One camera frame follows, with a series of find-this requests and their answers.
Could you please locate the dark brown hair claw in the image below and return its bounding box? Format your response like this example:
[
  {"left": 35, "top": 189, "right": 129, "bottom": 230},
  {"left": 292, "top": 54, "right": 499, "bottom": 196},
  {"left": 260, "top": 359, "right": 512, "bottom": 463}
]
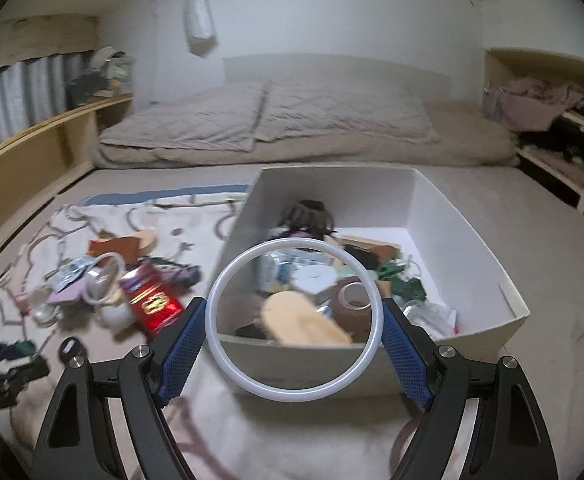
[{"left": 276, "top": 199, "right": 337, "bottom": 240}]

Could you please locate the hanging white plastic bag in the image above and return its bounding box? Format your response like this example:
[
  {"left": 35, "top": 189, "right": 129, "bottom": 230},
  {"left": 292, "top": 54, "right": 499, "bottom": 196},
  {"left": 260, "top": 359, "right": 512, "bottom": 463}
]
[{"left": 183, "top": 0, "right": 219, "bottom": 57}]

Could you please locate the purple card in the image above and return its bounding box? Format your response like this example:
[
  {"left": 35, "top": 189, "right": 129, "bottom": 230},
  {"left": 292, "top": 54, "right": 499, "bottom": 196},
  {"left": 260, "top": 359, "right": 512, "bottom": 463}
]
[{"left": 46, "top": 280, "right": 88, "bottom": 305}]

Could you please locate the wooden shelf unit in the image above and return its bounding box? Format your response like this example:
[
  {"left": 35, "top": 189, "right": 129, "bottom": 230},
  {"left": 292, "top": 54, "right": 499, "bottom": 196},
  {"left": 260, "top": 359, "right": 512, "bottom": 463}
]
[{"left": 0, "top": 94, "right": 135, "bottom": 246}]

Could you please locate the red printed box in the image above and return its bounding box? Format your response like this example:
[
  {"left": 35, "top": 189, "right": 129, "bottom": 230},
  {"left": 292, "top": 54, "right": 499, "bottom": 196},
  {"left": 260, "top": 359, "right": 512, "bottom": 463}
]
[{"left": 120, "top": 261, "right": 183, "bottom": 337}]

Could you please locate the white plush heart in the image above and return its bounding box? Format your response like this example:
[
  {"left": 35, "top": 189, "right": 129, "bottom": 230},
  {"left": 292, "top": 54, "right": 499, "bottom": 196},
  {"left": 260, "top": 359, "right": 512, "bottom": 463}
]
[{"left": 98, "top": 301, "right": 135, "bottom": 333}]

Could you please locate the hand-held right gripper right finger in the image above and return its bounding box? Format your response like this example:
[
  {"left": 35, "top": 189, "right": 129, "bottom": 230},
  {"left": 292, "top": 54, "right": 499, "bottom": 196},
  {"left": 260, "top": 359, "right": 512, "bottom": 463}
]
[{"left": 382, "top": 296, "right": 559, "bottom": 480}]

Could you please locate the mixed clothes pile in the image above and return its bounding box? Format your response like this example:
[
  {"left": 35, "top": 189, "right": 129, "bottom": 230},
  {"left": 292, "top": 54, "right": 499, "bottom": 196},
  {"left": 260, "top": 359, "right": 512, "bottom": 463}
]
[{"left": 66, "top": 46, "right": 136, "bottom": 106}]

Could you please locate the white silicone ring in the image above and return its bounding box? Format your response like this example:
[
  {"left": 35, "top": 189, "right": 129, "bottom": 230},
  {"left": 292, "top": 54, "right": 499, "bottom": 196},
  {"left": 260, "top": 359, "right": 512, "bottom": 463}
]
[
  {"left": 205, "top": 238, "right": 385, "bottom": 403},
  {"left": 82, "top": 254, "right": 126, "bottom": 306}
]

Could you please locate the white cardboard box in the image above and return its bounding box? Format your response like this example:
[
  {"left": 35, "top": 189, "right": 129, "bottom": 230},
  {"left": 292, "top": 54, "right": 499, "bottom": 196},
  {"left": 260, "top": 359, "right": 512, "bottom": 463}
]
[{"left": 206, "top": 165, "right": 531, "bottom": 396}]

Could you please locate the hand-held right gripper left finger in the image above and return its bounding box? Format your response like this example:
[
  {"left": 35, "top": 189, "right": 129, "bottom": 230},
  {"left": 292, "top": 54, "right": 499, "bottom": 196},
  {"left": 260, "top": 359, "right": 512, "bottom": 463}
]
[{"left": 30, "top": 297, "right": 209, "bottom": 480}]

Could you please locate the brown cardboard box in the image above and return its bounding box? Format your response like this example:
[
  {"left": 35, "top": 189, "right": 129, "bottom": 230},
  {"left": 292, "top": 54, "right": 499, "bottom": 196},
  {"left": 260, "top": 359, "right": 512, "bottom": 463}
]
[{"left": 88, "top": 236, "right": 141, "bottom": 267}]

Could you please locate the grey curtain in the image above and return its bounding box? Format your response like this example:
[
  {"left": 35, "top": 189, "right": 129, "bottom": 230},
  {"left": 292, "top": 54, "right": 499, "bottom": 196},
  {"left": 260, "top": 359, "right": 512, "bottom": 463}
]
[{"left": 0, "top": 50, "right": 97, "bottom": 158}]

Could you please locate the beige mattress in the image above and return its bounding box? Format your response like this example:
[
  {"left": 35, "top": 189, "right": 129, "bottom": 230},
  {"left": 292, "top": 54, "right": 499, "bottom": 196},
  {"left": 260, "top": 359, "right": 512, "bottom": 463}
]
[{"left": 0, "top": 162, "right": 584, "bottom": 480}]

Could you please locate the green fabric item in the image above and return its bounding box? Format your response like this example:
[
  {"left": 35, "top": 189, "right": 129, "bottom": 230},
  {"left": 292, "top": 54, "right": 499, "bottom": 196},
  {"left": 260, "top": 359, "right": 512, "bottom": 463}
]
[{"left": 374, "top": 259, "right": 425, "bottom": 303}]

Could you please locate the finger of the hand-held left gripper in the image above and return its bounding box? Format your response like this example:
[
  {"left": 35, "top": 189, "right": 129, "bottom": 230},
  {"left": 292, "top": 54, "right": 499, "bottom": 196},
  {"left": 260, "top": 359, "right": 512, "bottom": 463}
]
[
  {"left": 0, "top": 357, "right": 51, "bottom": 411},
  {"left": 0, "top": 339, "right": 36, "bottom": 362}
]

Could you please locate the multicolour crochet piece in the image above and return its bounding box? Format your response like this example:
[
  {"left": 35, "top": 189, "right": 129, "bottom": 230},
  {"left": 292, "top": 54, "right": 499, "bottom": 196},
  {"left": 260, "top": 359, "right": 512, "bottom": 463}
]
[{"left": 146, "top": 259, "right": 200, "bottom": 287}]

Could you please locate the silver blue foil packet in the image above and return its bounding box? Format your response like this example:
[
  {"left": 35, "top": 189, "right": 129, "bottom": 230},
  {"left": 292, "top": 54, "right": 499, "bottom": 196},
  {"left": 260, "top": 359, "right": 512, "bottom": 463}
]
[{"left": 46, "top": 256, "right": 97, "bottom": 291}]

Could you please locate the blue white tissue packet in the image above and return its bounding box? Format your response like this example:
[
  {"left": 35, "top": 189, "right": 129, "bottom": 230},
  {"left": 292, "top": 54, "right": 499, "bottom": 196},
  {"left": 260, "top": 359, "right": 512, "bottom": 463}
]
[{"left": 256, "top": 252, "right": 297, "bottom": 292}]

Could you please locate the pink clothes pile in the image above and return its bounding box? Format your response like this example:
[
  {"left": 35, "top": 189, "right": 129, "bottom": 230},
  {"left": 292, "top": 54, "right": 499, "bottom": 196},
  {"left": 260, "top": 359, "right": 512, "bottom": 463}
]
[{"left": 483, "top": 77, "right": 584, "bottom": 133}]

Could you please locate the brown tape roll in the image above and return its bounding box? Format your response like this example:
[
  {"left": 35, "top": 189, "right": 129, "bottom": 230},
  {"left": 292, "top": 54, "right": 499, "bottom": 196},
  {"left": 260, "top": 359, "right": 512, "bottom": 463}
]
[{"left": 331, "top": 280, "right": 374, "bottom": 343}]

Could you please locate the dark clothes pile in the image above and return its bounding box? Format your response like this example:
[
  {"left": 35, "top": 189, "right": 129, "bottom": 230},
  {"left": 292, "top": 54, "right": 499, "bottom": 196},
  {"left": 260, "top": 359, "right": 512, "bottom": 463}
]
[{"left": 517, "top": 127, "right": 584, "bottom": 166}]

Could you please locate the beige folded quilt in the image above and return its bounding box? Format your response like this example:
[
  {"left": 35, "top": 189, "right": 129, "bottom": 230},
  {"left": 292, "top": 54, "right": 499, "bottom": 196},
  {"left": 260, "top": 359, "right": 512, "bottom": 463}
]
[{"left": 94, "top": 100, "right": 520, "bottom": 170}]

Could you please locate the wooden curtain pelmet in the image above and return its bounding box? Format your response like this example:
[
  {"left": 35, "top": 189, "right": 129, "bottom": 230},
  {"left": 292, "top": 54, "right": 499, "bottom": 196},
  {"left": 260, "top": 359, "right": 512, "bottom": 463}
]
[{"left": 0, "top": 15, "right": 100, "bottom": 68}]

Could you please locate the wooden alcove shelf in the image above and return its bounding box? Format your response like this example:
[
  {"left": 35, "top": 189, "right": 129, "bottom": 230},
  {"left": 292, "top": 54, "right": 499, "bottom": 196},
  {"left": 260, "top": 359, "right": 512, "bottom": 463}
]
[{"left": 483, "top": 47, "right": 584, "bottom": 208}]

